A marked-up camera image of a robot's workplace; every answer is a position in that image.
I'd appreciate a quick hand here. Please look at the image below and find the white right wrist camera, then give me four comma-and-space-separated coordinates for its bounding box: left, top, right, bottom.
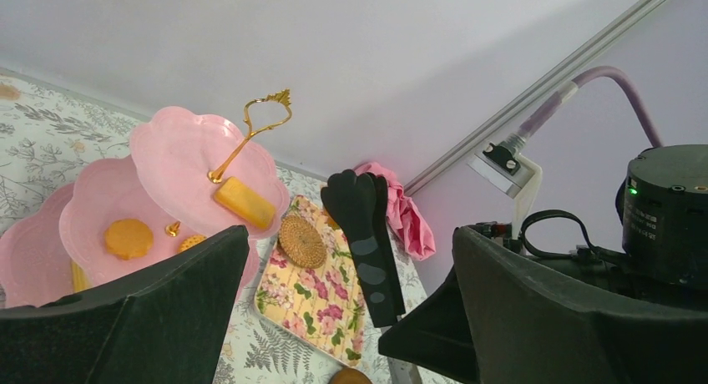
467, 144, 543, 240

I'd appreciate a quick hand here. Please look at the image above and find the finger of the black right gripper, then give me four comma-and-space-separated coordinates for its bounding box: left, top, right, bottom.
378, 270, 480, 383

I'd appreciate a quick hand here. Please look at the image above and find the small orange cookie toy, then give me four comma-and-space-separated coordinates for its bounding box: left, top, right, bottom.
178, 235, 206, 253

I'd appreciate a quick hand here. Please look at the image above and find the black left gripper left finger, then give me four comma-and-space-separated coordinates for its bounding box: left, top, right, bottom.
1, 226, 250, 383

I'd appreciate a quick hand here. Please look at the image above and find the round woven brown coaster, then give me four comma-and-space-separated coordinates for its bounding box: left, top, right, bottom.
279, 215, 326, 269

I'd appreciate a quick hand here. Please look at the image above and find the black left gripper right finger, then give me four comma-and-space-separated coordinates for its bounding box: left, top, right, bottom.
452, 227, 707, 383

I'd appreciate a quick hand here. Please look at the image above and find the crumpled pink cloth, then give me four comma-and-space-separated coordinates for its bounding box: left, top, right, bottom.
354, 162, 436, 261

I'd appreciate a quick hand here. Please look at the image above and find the floral rectangular serving tray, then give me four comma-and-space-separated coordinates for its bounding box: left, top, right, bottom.
254, 195, 367, 367

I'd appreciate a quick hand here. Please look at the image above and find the yellow cake piece toy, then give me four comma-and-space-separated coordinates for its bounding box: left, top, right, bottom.
70, 261, 92, 293

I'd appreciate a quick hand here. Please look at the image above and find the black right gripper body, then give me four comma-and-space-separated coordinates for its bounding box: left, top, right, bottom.
470, 210, 707, 310

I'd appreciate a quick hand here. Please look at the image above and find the round orange cookie toy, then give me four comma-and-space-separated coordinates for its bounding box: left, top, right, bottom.
104, 219, 154, 260

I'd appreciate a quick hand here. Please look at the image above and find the brown saucer right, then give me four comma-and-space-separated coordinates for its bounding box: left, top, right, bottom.
328, 367, 372, 384

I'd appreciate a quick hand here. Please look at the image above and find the pink three-tier cake stand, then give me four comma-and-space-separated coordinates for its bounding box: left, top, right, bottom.
1, 107, 291, 307

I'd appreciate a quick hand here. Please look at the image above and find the yellow rectangular biscuit toy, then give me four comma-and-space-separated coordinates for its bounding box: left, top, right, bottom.
214, 177, 276, 230

